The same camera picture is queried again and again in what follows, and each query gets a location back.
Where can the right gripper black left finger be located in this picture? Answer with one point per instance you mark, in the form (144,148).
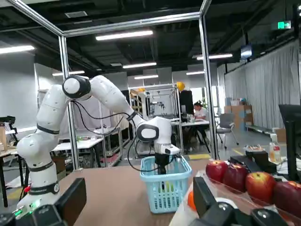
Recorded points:
(70,200)

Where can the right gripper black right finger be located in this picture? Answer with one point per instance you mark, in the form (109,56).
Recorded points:
(204,200)

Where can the light blue plastic basket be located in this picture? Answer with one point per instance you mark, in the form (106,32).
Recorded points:
(152,178)

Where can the red apple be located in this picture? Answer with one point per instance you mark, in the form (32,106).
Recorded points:
(259,186)
(235,176)
(216,170)
(288,195)

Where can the clear acrylic tiered fruit shelf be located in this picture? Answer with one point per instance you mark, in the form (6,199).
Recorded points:
(237,195)

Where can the orange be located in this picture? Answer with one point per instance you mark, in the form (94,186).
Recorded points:
(191,201)

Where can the seated person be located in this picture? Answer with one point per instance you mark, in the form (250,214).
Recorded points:
(202,113)

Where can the black flat case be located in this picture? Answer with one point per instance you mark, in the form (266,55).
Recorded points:
(256,160)

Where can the round tin of snacks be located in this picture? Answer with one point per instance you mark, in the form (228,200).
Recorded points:
(254,148)

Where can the grey office chair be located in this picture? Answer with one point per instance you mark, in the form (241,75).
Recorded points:
(225,121)

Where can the yellow hard hat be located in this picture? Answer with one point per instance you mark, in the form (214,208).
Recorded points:
(180,86)

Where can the clear drink bottle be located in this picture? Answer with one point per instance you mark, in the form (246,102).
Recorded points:
(275,153)

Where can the cardboard box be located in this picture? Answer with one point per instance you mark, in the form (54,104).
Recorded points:
(237,115)

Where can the ceiling strip light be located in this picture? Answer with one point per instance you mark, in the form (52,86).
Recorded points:
(214,56)
(124,34)
(139,65)
(16,49)

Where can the black monitor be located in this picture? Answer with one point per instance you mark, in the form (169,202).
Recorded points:
(291,141)

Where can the hanging blue sign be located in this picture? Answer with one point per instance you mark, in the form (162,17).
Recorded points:
(246,51)

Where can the green exit sign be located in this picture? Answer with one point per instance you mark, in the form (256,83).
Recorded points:
(281,25)

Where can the silver aluminium frame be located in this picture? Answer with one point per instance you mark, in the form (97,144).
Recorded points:
(62,94)

